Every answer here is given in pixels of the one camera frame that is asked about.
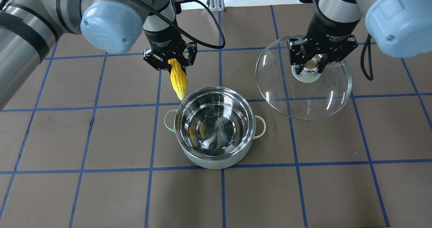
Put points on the glass pot lid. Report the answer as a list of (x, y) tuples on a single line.
[(308, 95)]

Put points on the pale green electric pot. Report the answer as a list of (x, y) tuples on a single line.
[(215, 127)]

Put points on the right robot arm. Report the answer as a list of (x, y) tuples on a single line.
[(401, 29)]

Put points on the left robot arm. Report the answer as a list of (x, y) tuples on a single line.
[(31, 28)]

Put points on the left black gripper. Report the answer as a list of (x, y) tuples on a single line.
[(164, 40)]

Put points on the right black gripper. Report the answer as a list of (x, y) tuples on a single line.
[(328, 28)]

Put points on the yellow corn cob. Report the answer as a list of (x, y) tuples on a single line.
[(179, 80)]

